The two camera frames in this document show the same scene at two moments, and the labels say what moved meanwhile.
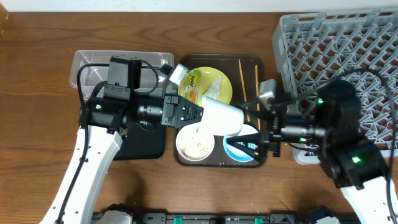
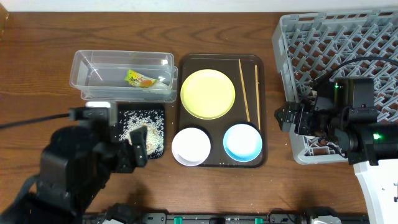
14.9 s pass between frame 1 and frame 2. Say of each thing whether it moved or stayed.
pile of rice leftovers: moved
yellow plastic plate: stayed
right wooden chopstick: stayed
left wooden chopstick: stayed
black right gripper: moved
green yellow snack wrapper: moved
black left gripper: moved
